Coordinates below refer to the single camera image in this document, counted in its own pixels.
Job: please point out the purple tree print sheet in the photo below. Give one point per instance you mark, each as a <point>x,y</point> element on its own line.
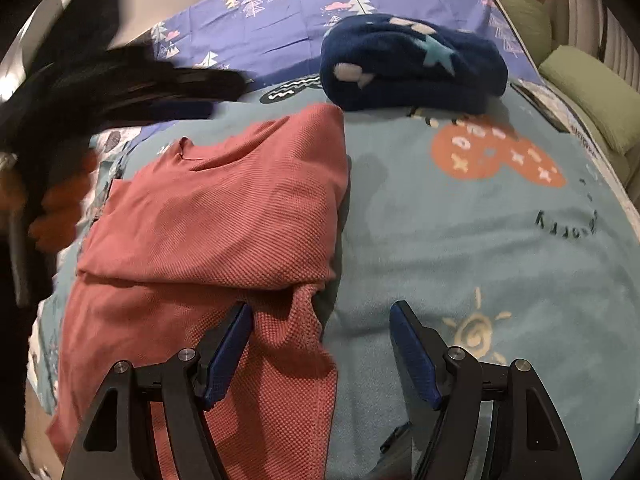
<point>280,25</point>

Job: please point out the navy star fleece garment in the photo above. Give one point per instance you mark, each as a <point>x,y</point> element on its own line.
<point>400,85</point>

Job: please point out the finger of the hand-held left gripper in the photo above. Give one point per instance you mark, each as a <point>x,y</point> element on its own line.
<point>200,82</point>
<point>185,110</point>

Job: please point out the red knit garment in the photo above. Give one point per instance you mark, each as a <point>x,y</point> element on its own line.
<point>210,210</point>

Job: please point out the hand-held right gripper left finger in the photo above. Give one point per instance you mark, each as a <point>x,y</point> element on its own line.
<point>230,355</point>

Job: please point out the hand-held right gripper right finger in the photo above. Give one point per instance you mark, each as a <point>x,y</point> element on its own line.
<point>415,355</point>

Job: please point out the person's left hand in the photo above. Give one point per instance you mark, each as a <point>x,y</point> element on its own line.
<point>60,205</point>

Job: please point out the person's left forearm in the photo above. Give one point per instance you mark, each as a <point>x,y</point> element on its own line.
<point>12,350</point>

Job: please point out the grey curtain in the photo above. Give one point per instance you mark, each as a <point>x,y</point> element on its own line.
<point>600,10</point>

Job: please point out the green pillow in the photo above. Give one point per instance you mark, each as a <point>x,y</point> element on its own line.
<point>595,95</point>
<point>525,20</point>

